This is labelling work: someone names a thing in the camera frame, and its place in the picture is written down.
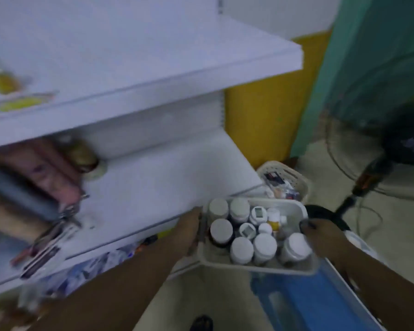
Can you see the person's right fingers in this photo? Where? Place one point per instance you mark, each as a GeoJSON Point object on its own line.
{"type": "Point", "coordinates": [308, 227]}

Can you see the white plastic basket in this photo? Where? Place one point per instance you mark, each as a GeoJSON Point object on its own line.
{"type": "Point", "coordinates": [262, 267]}

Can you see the white metal shelf unit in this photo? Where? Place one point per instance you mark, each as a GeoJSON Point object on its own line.
{"type": "Point", "coordinates": [141, 82]}

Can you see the black standing fan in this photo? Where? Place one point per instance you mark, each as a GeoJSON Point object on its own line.
{"type": "Point", "coordinates": [393, 144]}

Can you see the yellow bottle on shelf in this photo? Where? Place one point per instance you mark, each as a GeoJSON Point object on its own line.
{"type": "Point", "coordinates": [1, 80]}

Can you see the brown glass bottle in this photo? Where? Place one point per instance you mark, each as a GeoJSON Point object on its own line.
{"type": "Point", "coordinates": [81, 155]}

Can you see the small yellow bottle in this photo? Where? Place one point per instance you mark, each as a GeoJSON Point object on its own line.
{"type": "Point", "coordinates": [274, 222]}

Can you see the person's black shoe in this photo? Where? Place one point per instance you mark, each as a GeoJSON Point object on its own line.
{"type": "Point", "coordinates": [202, 324]}

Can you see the person's left fingers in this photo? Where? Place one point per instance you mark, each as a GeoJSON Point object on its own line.
{"type": "Point", "coordinates": [197, 224]}

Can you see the person's left hand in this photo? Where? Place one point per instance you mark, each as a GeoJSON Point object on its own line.
{"type": "Point", "coordinates": [188, 230]}

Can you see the teal curtain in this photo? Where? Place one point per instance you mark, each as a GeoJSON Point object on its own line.
{"type": "Point", "coordinates": [369, 61]}

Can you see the person's left forearm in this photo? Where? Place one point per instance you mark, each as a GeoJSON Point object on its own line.
{"type": "Point", "coordinates": [114, 286]}

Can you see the pile of blue-white packets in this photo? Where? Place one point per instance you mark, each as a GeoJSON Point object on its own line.
{"type": "Point", "coordinates": [86, 268]}

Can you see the person's right hand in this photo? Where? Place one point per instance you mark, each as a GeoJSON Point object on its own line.
{"type": "Point", "coordinates": [326, 239]}

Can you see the white lattice basket with packets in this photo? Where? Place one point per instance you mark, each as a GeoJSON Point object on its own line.
{"type": "Point", "coordinates": [284, 184]}

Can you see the blue plastic stool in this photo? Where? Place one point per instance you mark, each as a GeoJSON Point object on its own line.
{"type": "Point", "coordinates": [307, 299]}

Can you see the yellow shelf label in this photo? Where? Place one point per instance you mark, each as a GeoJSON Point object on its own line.
{"type": "Point", "coordinates": [22, 103]}

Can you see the group of white-capped medicine bottles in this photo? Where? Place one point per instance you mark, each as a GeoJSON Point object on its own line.
{"type": "Point", "coordinates": [241, 249]}

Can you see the bunch of keys with tags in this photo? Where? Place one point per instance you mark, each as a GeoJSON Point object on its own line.
{"type": "Point", "coordinates": [51, 237]}

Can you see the person's right forearm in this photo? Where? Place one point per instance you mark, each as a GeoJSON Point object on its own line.
{"type": "Point", "coordinates": [383, 289]}

